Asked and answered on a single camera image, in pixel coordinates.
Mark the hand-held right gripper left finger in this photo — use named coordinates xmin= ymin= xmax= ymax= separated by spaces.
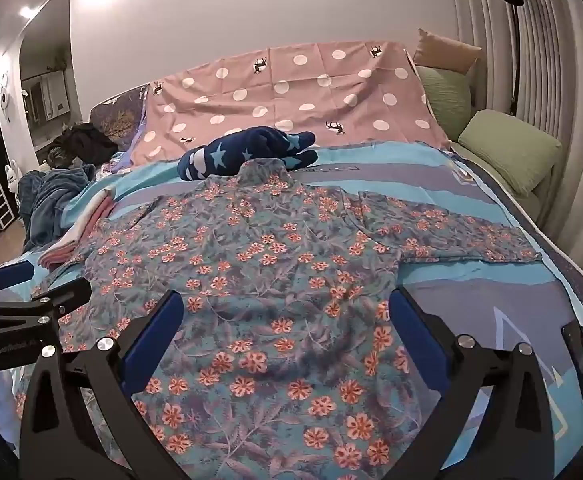
xmin=18 ymin=290 xmax=187 ymax=480

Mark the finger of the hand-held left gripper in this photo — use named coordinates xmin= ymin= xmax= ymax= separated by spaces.
xmin=0 ymin=278 xmax=92 ymax=377
xmin=0 ymin=261 xmax=36 ymax=306

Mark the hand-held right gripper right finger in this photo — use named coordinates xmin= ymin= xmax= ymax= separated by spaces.
xmin=389 ymin=286 xmax=569 ymax=480

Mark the floral blue shirt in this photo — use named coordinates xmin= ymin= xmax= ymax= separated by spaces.
xmin=31 ymin=159 xmax=543 ymax=480

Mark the dark clothes pile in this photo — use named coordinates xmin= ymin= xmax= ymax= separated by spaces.
xmin=46 ymin=124 xmax=119 ymax=168

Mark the blue printed bed sheet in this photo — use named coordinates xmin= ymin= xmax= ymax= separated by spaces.
xmin=21 ymin=140 xmax=583 ymax=480

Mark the pink folded cloth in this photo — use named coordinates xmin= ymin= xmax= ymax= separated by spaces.
xmin=38 ymin=195 xmax=117 ymax=268

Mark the blue fleece blanket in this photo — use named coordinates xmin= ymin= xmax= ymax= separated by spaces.
xmin=18 ymin=164 xmax=97 ymax=251

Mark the black phone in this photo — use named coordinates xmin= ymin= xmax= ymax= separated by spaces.
xmin=561 ymin=320 xmax=583 ymax=406

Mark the navy star-print garment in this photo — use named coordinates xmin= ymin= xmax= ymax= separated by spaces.
xmin=178 ymin=127 xmax=318 ymax=182

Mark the green pillow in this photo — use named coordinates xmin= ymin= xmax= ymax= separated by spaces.
xmin=416 ymin=66 xmax=472 ymax=142
xmin=457 ymin=109 xmax=563 ymax=196

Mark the pink polka-dot sheet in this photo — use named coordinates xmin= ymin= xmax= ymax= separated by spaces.
xmin=131 ymin=40 xmax=452 ymax=166

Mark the tan pillow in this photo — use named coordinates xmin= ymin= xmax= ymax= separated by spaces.
xmin=414 ymin=28 xmax=483 ymax=73

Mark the white curtain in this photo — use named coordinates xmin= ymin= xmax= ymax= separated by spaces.
xmin=446 ymin=0 xmax=583 ymax=306

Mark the white wall fan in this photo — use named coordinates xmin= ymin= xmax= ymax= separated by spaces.
xmin=0 ymin=72 xmax=12 ymax=123

